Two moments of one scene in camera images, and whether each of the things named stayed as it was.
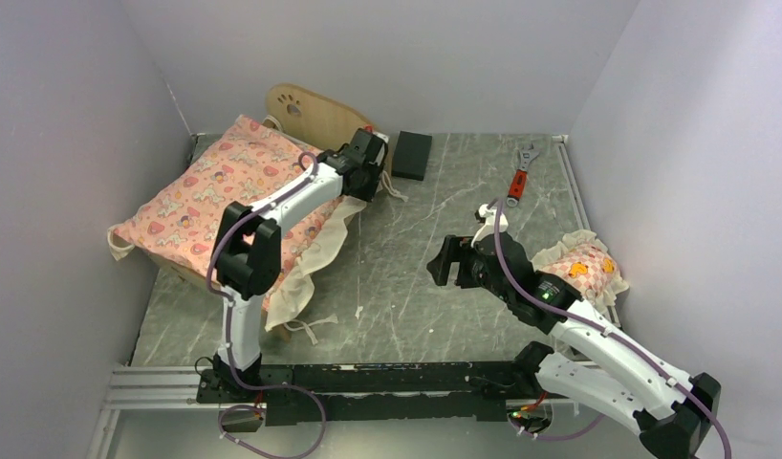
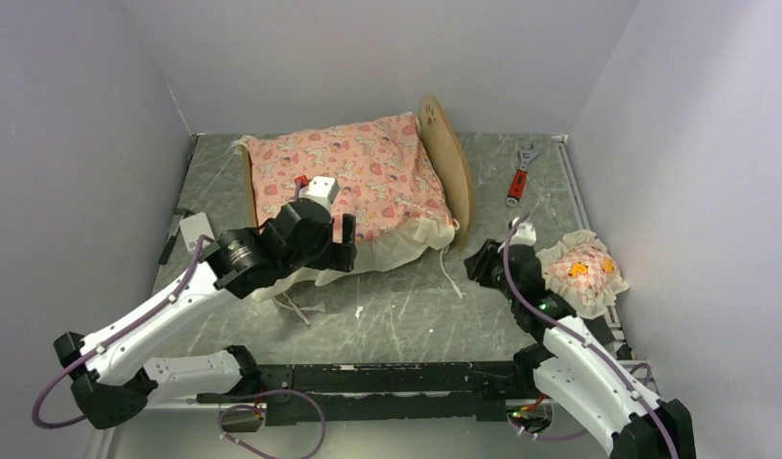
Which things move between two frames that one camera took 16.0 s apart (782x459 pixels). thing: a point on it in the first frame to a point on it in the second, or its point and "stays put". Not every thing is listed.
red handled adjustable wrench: x=517 y=185 stays put
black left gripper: x=368 y=194 to x=337 y=255
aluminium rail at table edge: x=579 y=199 stays put
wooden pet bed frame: x=308 y=117 to x=445 y=143
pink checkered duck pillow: x=582 y=259 stays put
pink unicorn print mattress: x=181 y=219 to x=387 y=176
